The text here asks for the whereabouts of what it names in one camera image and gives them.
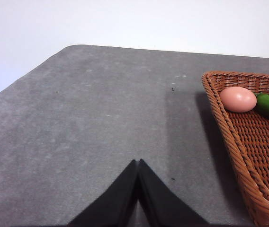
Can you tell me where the pinkish brown egg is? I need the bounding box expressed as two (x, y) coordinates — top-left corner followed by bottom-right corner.
(219, 86), (258, 113)

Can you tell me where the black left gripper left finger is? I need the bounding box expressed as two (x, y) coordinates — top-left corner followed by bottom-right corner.
(65, 159), (139, 227)

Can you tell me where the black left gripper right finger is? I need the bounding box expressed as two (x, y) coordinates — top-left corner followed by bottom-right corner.
(137, 158), (211, 227)

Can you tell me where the brown wicker basket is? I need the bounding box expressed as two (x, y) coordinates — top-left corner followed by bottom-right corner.
(201, 70), (269, 227)

